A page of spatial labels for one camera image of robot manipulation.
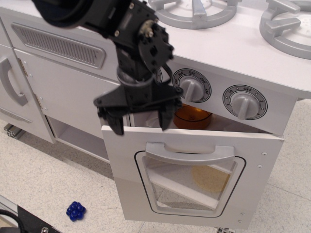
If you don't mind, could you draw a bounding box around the right grey stove knob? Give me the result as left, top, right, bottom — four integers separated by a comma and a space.
223, 85, 268, 120

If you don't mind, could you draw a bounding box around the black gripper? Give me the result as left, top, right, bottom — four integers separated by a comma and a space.
94, 81, 183, 135

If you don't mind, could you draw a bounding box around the left white cabinet door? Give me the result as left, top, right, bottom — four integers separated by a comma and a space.
0, 45, 55, 143

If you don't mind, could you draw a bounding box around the aluminium frame rail right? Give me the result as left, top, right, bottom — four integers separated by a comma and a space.
216, 227, 236, 233

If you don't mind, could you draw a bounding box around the silver vent grille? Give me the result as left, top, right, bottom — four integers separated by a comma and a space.
11, 23, 106, 68

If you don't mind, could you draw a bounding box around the middle grey stove knob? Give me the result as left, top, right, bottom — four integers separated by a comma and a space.
173, 68, 211, 103

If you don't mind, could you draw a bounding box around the right silver burner grate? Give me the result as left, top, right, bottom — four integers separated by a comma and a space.
259, 0, 311, 60

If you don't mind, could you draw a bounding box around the white toy oven door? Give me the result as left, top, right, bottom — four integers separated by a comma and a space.
102, 126, 283, 229

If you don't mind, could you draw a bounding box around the white toy kitchen unit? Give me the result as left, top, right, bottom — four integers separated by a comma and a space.
0, 0, 311, 233

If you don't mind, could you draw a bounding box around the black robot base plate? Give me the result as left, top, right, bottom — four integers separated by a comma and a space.
0, 205, 61, 233

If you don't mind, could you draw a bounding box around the orange transparent measuring cup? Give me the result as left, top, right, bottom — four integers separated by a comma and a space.
173, 104, 212, 130

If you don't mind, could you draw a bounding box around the left silver door handle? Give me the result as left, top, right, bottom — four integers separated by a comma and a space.
0, 58, 28, 106

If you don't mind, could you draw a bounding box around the middle silver burner grate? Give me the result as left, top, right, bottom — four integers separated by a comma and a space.
148, 0, 241, 30

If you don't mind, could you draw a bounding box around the aluminium frame rail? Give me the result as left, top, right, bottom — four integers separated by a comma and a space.
216, 227, 236, 233
4, 124, 25, 140

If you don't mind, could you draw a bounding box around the left grey stove knob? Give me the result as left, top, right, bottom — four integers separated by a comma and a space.
155, 68, 163, 83

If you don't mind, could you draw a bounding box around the silver burner grate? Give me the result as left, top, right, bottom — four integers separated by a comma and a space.
148, 0, 241, 30
259, 0, 311, 60

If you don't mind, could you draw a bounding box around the blue toy berry cluster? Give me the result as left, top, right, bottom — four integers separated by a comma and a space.
66, 201, 86, 222

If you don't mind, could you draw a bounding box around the grey stove knob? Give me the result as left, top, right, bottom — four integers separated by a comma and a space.
173, 68, 211, 103
223, 85, 268, 120
155, 68, 163, 83

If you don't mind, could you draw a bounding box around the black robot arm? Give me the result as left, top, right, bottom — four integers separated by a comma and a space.
34, 0, 183, 135

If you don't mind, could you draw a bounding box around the silver oven door handle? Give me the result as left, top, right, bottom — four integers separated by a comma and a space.
146, 142, 235, 166

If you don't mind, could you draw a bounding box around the aluminium frame rail left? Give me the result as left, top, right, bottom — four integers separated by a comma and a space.
4, 124, 25, 140

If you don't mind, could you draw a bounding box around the white cabinet door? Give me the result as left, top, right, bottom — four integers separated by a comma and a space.
15, 50, 118, 138
0, 45, 55, 143

